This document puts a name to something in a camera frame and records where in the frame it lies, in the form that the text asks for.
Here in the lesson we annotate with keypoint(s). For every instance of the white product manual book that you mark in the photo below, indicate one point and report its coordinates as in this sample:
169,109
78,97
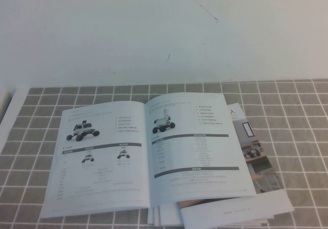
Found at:
179,167

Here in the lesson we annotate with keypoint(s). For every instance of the grey white checkered tablecloth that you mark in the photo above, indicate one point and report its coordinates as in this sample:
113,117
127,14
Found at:
294,126

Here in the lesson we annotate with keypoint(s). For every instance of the white booklet stack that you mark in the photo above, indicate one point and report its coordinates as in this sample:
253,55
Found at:
164,213

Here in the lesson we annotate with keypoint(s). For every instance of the brochure with office photo cover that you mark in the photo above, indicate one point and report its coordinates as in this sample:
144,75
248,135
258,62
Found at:
261,167

